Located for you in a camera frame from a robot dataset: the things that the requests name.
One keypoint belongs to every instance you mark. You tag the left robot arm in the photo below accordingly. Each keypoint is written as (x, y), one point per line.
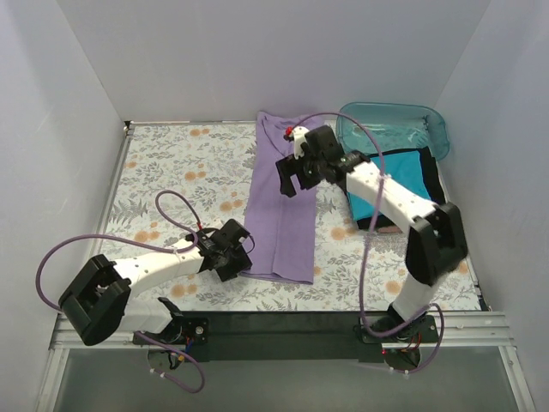
(106, 296)

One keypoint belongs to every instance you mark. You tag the teal folded t shirt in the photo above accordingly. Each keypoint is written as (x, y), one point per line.
(405, 166)

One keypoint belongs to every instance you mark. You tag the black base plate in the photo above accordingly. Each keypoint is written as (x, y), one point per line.
(285, 336)

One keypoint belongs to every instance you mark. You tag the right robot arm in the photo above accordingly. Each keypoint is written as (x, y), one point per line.
(436, 242)

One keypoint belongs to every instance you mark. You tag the aluminium frame rail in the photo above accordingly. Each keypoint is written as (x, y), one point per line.
(461, 329)

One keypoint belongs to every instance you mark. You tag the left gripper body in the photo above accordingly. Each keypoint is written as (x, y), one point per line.
(236, 264)

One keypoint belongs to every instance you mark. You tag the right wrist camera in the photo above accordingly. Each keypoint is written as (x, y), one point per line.
(296, 135)

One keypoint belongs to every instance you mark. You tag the purple t shirt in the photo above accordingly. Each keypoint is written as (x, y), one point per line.
(283, 228)

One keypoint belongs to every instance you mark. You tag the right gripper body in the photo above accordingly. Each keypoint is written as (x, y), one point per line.
(291, 172)

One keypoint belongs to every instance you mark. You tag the pink folded t shirt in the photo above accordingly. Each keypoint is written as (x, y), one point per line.
(388, 230)

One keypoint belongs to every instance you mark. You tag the teal plastic bin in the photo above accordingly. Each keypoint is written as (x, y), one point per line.
(394, 126)

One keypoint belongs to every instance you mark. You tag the floral table mat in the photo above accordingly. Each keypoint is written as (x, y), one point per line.
(175, 175)

